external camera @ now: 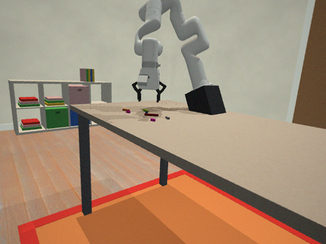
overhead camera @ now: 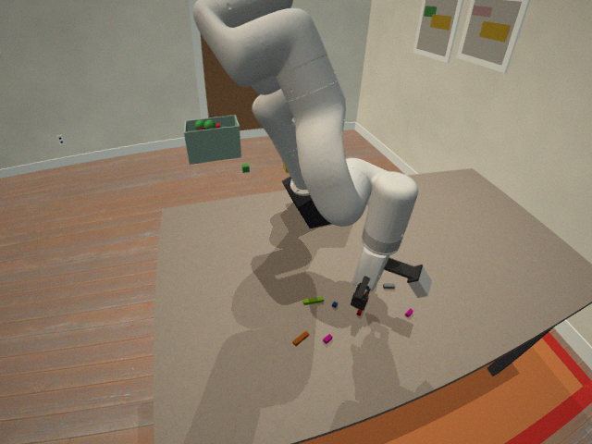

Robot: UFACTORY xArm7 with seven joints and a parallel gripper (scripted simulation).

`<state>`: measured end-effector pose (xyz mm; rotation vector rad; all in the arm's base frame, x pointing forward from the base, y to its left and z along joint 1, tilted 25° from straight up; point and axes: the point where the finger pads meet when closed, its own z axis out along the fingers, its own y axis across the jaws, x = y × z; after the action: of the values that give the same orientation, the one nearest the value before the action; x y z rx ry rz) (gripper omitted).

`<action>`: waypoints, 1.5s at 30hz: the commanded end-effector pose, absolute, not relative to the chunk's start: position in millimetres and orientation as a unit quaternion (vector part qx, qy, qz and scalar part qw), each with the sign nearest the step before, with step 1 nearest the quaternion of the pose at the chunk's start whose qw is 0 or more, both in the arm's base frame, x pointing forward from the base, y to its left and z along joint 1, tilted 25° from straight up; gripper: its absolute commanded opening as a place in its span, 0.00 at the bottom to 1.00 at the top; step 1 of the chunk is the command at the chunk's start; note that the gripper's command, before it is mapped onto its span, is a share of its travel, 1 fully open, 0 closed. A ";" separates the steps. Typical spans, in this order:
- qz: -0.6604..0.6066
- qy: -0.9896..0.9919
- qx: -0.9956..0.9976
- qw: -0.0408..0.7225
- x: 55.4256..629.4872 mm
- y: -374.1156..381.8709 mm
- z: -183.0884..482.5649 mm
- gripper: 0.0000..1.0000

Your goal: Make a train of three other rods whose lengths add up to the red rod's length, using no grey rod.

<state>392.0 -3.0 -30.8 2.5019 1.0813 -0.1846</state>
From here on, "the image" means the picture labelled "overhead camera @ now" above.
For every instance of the lime green rod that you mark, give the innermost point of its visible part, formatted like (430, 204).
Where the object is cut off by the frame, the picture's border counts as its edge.
(313, 300)

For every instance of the orange rectangular bar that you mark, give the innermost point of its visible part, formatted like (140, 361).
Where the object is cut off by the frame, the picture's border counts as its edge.
(303, 336)

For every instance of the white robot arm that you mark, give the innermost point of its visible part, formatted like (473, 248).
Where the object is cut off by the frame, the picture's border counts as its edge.
(282, 56)

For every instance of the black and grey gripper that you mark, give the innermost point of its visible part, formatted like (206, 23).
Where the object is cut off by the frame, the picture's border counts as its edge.
(370, 267)

